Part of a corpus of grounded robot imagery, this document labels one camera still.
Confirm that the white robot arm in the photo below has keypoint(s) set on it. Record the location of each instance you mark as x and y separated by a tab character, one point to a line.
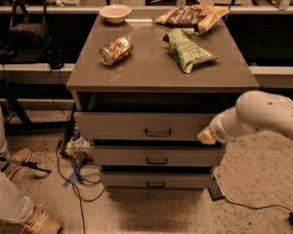
253	112

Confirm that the tan shoe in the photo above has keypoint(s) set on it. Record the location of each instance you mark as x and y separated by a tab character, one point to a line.
16	159
40	222

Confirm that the person's left leg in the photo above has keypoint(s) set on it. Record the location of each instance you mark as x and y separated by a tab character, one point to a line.
14	206

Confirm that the brown chip bag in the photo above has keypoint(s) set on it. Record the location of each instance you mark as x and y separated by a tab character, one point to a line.
198	17

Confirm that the grey bottom drawer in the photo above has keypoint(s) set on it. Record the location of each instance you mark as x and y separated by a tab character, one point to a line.
153	180

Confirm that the white bowl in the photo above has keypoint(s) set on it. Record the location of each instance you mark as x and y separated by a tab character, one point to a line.
115	13

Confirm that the gold soda can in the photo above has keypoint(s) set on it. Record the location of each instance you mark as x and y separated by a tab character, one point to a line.
116	50

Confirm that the power strip with plugs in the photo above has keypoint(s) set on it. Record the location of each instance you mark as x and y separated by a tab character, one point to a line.
77	147

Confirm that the grey drawer cabinet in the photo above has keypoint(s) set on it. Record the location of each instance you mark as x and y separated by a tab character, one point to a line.
150	81

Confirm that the grey middle drawer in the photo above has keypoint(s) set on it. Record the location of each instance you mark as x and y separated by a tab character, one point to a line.
168	156

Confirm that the tan shoe near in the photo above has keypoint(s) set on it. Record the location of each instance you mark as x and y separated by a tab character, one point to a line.
40	222

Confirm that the black stick tool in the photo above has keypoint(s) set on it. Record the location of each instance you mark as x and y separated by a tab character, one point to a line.
31	165

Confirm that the tan shoe far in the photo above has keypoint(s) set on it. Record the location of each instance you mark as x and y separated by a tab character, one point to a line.
16	159

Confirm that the black chair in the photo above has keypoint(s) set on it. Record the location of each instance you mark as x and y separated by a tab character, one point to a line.
23	40

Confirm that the grey drawer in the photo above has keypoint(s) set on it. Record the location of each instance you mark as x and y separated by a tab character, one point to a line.
140	126
168	156
153	180

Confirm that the green chip bag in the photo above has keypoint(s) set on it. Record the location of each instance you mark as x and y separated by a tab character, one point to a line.
184	51

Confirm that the yellow-white gripper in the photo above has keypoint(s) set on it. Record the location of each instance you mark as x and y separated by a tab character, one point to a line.
217	130

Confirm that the grey top drawer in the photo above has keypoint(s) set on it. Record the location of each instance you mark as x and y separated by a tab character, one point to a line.
140	126

